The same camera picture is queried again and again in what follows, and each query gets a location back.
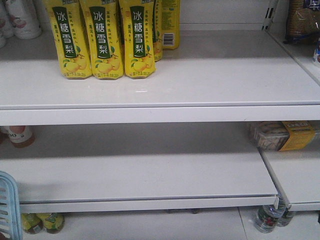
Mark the yellow lemon tea bottle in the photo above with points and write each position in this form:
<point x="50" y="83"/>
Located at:
<point x="31" y="224"/>
<point x="53" y="222"/>

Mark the white peach drink bottle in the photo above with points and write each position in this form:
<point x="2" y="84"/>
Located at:
<point x="23" y="17"/>
<point x="6" y="28"/>

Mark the light blue plastic basket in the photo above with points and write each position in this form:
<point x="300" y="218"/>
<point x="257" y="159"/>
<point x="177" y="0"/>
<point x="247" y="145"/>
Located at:
<point x="10" y="215"/>

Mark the orange C100 drink bottle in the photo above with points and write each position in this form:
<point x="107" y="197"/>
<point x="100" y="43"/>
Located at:
<point x="20" y="136"/>

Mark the white shelf unit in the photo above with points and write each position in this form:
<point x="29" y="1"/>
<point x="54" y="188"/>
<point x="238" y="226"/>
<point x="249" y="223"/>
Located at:
<point x="177" y="139"/>

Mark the clear water bottle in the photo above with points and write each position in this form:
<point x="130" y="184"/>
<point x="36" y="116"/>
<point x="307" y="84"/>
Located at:
<point x="267" y="216"/>
<point x="286" y="218"/>

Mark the yellow pear drink bottle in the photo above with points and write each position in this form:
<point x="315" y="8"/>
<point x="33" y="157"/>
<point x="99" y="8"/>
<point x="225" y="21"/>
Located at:
<point x="171" y="24"/>
<point x="104" y="37"/>
<point x="137" y="21"/>
<point x="70" y="37"/>

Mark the biscuit box yellow label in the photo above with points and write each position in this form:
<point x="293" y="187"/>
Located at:
<point x="283" y="135"/>

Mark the blue round snack tub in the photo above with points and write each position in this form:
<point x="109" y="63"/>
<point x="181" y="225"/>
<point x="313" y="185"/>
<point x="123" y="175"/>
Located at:
<point x="316" y="54"/>

